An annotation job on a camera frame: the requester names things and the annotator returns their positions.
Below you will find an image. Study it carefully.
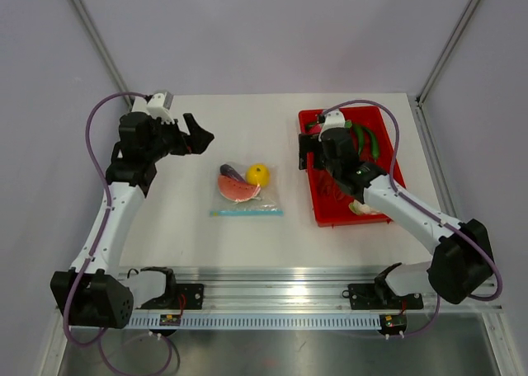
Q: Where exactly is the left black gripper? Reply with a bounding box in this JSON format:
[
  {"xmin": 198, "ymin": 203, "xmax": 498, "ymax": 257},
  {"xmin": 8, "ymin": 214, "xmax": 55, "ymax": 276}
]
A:
[{"xmin": 144, "ymin": 113, "xmax": 213, "ymax": 162}]

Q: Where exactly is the purple toy eggplant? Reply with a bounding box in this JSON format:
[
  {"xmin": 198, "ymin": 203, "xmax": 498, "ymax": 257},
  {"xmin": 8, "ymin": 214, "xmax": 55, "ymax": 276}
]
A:
[{"xmin": 219, "ymin": 164, "xmax": 246, "ymax": 183}]

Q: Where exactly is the yellow toy lemon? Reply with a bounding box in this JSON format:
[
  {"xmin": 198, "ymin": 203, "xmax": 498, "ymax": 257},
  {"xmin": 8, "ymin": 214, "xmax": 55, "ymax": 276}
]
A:
[{"xmin": 245, "ymin": 163, "xmax": 271, "ymax": 187}]

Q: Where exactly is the toy watermelon slice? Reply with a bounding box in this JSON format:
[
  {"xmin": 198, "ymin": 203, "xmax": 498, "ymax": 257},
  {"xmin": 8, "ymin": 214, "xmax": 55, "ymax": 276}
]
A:
[{"xmin": 217, "ymin": 175, "xmax": 261, "ymax": 203}]

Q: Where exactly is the clear zip top bag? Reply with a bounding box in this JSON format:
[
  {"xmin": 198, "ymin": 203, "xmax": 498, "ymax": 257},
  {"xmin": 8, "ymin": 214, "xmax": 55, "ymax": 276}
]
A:
[{"xmin": 209, "ymin": 162, "xmax": 284, "ymax": 217}]

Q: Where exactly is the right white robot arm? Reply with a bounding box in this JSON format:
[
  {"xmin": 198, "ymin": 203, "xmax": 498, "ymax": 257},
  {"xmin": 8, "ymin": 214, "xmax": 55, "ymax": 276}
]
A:
[{"xmin": 299, "ymin": 128, "xmax": 499, "ymax": 307}]

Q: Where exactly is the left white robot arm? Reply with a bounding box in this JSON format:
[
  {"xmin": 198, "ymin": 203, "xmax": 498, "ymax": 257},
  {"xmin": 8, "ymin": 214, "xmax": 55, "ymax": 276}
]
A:
[{"xmin": 50, "ymin": 112, "xmax": 214, "ymax": 329}]

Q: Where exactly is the green toy chili pepper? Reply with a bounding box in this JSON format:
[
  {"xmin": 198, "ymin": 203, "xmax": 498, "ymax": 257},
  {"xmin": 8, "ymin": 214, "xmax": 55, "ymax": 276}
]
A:
[{"xmin": 351, "ymin": 123, "xmax": 380, "ymax": 161}]

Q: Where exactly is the red plastic tray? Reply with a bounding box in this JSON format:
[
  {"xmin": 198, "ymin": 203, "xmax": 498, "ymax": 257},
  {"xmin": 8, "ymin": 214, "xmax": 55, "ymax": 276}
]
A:
[{"xmin": 298, "ymin": 106, "xmax": 394, "ymax": 228}]

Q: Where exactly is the white toy cauliflower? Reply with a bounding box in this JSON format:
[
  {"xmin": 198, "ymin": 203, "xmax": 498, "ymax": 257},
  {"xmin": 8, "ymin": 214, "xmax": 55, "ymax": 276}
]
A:
[{"xmin": 348, "ymin": 200, "xmax": 384, "ymax": 216}]

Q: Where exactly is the left small circuit board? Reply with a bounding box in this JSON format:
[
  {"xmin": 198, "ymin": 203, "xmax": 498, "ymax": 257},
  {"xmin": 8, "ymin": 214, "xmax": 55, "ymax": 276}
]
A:
[{"xmin": 159, "ymin": 314, "xmax": 182, "ymax": 327}]

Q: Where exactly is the small circuit board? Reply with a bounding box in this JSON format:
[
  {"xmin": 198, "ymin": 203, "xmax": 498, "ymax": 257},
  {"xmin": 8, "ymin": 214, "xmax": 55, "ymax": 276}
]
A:
[
  {"xmin": 159, "ymin": 314, "xmax": 182, "ymax": 327},
  {"xmin": 379, "ymin": 313, "xmax": 408, "ymax": 336}
]

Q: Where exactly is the right small circuit board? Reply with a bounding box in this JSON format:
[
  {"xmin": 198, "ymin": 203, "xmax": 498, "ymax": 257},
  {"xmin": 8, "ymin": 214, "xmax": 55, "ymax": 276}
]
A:
[{"xmin": 379, "ymin": 313, "xmax": 408, "ymax": 336}]

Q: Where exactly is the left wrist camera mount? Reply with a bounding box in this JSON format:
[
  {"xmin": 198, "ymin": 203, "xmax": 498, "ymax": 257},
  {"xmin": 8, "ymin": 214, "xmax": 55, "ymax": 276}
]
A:
[{"xmin": 146, "ymin": 91, "xmax": 173, "ymax": 125}]

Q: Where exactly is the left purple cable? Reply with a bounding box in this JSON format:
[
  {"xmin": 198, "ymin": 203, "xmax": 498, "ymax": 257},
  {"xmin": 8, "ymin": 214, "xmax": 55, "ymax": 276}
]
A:
[{"xmin": 61, "ymin": 91, "xmax": 174, "ymax": 373}]

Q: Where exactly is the purple cable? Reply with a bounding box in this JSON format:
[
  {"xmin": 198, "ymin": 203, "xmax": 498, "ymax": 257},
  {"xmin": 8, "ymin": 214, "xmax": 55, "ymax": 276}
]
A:
[
  {"xmin": 61, "ymin": 91, "xmax": 174, "ymax": 373},
  {"xmin": 317, "ymin": 99, "xmax": 504, "ymax": 338}
]

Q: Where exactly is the left aluminium frame post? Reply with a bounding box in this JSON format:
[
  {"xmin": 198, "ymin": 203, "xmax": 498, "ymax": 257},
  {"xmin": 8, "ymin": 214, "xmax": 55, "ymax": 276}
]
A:
[{"xmin": 68, "ymin": 0, "xmax": 129, "ymax": 92}]

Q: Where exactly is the aluminium frame post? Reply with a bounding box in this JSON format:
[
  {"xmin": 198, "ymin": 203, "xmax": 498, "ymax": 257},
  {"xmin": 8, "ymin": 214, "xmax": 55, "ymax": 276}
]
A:
[
  {"xmin": 68, "ymin": 0, "xmax": 129, "ymax": 92},
  {"xmin": 415, "ymin": 0, "xmax": 483, "ymax": 108}
]

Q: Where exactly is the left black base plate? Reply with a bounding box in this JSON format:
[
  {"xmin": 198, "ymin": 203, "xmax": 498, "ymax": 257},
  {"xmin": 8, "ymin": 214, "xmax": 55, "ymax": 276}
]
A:
[{"xmin": 139, "ymin": 284, "xmax": 205, "ymax": 311}]

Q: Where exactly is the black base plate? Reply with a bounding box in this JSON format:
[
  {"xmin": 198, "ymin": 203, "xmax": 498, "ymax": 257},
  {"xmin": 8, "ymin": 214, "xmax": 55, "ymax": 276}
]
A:
[
  {"xmin": 342, "ymin": 283, "xmax": 424, "ymax": 311},
  {"xmin": 139, "ymin": 284, "xmax": 205, "ymax": 311}
]

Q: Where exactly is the aluminium mounting rail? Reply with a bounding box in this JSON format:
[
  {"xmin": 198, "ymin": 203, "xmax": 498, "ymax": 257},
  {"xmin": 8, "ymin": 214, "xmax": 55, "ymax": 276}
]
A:
[{"xmin": 55, "ymin": 266, "xmax": 504, "ymax": 316}]

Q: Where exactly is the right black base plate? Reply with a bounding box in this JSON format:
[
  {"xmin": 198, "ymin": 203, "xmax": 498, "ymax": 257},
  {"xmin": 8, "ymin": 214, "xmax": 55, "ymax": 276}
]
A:
[{"xmin": 342, "ymin": 283, "xmax": 424, "ymax": 311}]

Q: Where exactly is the white slotted cable duct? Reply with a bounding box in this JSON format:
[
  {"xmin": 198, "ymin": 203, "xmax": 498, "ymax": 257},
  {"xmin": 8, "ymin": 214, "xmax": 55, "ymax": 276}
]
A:
[{"xmin": 126, "ymin": 313, "xmax": 380, "ymax": 331}]

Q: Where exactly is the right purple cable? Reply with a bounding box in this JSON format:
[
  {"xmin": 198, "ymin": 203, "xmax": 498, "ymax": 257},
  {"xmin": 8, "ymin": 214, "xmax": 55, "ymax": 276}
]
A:
[{"xmin": 317, "ymin": 99, "xmax": 504, "ymax": 338}]

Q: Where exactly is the right aluminium frame post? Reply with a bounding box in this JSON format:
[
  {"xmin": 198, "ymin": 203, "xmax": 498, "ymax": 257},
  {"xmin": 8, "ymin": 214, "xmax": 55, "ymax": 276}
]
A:
[{"xmin": 415, "ymin": 0, "xmax": 483, "ymax": 108}]

